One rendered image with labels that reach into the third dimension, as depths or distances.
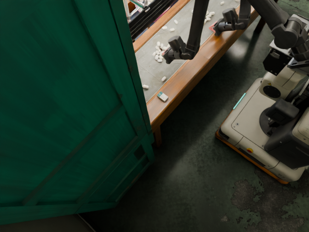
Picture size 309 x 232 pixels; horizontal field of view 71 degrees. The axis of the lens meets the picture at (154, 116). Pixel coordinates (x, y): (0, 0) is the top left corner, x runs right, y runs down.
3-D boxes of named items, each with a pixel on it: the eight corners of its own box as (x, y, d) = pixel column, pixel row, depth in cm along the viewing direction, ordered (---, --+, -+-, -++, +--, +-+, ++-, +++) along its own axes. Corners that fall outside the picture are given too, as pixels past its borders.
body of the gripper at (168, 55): (161, 55, 124) (168, 55, 118) (173, 44, 127) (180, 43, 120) (167, 64, 128) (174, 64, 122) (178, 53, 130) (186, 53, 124)
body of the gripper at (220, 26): (212, 27, 137) (221, 26, 131) (221, 17, 139) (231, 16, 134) (215, 36, 141) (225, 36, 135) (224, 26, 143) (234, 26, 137)
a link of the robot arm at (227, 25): (234, 32, 130) (240, 26, 132) (231, 21, 126) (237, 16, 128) (225, 32, 136) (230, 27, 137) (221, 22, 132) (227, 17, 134)
